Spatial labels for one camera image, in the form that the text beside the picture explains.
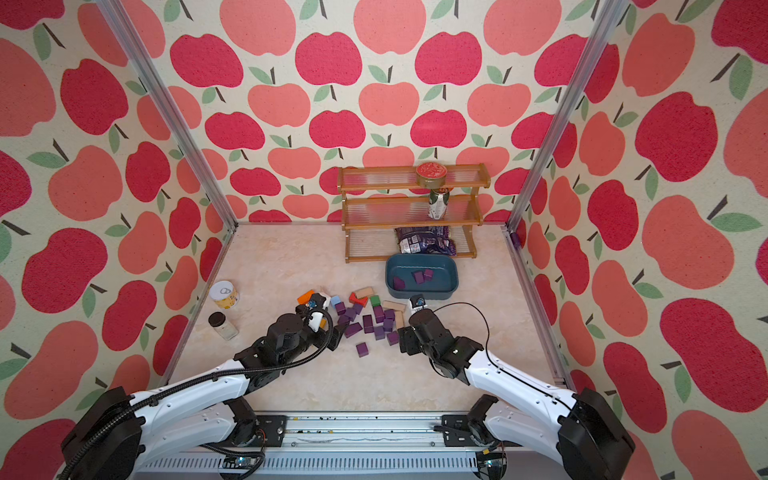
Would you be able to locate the teal storage bin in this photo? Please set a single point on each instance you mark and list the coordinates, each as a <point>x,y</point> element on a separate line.
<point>410,267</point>

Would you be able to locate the long purple brick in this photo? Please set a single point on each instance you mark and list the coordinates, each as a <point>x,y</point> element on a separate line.
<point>352,329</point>

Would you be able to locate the aluminium right corner post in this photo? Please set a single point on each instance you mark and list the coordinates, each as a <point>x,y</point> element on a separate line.
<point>603,29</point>

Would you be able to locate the yellow peach tin can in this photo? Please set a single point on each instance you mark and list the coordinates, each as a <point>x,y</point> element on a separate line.
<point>224,294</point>

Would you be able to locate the small green white bottle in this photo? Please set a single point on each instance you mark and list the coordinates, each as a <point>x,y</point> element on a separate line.
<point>438,201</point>

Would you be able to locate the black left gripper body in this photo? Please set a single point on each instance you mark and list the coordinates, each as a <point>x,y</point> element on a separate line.
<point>321,338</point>

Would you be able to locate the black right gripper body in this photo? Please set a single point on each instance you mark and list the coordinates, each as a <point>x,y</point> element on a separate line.
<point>411,344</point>

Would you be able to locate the glass jar black lid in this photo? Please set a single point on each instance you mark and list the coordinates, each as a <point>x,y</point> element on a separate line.
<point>222,326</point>

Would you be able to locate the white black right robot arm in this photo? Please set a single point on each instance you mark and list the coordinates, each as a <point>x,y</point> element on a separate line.
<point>577,430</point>

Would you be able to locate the red block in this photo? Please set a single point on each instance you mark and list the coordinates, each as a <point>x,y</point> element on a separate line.
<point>362,301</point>

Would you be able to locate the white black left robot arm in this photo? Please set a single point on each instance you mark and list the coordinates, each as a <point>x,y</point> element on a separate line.
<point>123,431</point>

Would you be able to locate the purple snack bag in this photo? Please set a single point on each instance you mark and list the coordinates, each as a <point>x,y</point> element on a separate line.
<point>426,240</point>

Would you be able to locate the aluminium left corner post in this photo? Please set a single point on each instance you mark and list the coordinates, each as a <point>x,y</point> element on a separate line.
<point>129,39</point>

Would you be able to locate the orange block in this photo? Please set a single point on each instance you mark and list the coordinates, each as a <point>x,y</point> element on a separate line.
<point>306,298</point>

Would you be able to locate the orange wooden shelf rack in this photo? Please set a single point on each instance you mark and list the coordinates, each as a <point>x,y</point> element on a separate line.
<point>378,200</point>

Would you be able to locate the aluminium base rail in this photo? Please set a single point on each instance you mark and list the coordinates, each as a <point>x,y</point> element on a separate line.
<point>328,445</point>

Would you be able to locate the purple upright brick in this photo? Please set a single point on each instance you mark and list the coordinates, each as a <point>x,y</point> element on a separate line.
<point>379,314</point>

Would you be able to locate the tan wooden flat block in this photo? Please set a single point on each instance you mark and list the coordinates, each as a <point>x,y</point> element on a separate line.
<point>391,305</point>

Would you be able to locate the aluminium corner post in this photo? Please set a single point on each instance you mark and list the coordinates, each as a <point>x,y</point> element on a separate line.
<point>603,29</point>
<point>129,39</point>

